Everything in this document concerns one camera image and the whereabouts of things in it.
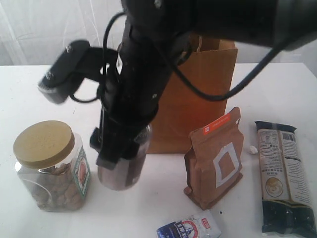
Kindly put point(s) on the blue white salt packet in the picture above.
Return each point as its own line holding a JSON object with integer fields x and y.
{"x": 201, "y": 225}

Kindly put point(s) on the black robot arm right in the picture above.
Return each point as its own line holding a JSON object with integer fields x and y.
{"x": 156, "y": 34}

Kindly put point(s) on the black beige noodle package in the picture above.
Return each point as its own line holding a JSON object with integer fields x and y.
{"x": 286, "y": 199}

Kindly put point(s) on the small white pebble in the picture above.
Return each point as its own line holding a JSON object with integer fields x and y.
{"x": 252, "y": 150}

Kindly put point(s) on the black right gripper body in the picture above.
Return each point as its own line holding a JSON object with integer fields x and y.
{"x": 137, "y": 74}

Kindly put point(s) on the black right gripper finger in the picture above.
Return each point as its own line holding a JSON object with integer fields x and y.
{"x": 114, "y": 141}

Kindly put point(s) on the clear can dark contents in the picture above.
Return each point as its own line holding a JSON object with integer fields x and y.
{"x": 125, "y": 173}

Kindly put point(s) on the brown kraft standup pouch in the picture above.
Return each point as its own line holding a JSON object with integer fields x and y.
{"x": 213, "y": 163}

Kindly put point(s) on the brown paper bag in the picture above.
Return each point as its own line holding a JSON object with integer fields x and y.
{"x": 210, "y": 69}

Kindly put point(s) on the plastic nut jar yellow lid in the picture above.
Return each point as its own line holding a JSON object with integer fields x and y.
{"x": 52, "y": 164}

